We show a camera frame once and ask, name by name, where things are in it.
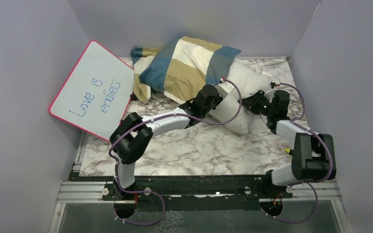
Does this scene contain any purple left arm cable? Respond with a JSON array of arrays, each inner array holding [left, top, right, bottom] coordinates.
[[108, 78, 243, 225]]

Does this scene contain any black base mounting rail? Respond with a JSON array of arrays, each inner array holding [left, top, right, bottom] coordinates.
[[61, 172, 293, 213]]

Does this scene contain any pink framed whiteboard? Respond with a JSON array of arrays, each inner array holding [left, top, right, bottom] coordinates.
[[49, 41, 134, 140]]

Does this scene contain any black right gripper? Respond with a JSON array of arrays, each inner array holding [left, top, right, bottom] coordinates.
[[237, 90, 274, 117]]

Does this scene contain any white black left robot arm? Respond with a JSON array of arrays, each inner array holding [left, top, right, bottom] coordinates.
[[108, 85, 223, 200]]

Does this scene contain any white pillow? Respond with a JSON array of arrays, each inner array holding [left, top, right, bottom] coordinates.
[[209, 61, 272, 134]]

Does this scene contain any blue beige checked pillowcase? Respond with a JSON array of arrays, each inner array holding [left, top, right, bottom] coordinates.
[[130, 36, 241, 104]]

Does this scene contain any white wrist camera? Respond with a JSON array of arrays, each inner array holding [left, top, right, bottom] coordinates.
[[264, 82, 281, 99], [215, 79, 239, 103]]

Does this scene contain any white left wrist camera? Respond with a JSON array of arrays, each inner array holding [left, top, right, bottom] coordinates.
[[215, 79, 239, 103]]

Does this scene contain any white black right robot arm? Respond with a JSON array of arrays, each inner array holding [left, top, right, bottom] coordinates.
[[242, 90, 337, 198]]

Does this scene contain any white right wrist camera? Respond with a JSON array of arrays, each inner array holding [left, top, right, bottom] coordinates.
[[264, 82, 281, 99]]

